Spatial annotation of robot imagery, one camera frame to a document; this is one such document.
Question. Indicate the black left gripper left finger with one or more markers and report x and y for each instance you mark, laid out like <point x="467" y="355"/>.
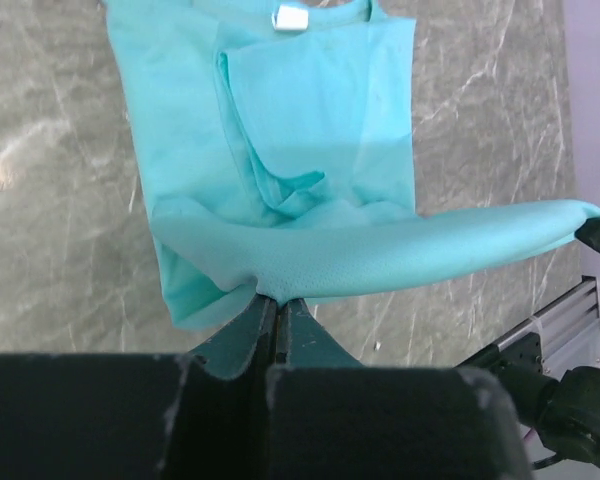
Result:
<point x="189" y="415"/>

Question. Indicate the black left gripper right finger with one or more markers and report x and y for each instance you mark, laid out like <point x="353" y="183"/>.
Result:
<point x="330" y="417"/>

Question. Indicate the teal t-shirt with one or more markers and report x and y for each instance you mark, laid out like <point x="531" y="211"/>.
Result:
<point x="274" y="146"/>

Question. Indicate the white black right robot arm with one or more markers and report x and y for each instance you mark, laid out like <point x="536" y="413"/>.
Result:
<point x="564" y="412"/>

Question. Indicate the aluminium frame rail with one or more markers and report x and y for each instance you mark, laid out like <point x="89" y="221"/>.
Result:
<point x="569" y="330"/>

